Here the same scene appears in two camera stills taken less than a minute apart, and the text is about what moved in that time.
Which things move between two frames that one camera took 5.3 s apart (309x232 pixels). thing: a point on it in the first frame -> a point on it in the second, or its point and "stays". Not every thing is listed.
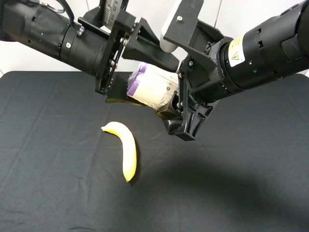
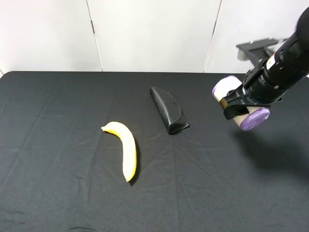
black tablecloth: [246, 170] stays
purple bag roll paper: [151, 85] -> [257, 116]
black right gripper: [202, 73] -> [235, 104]
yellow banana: [129, 152] stays
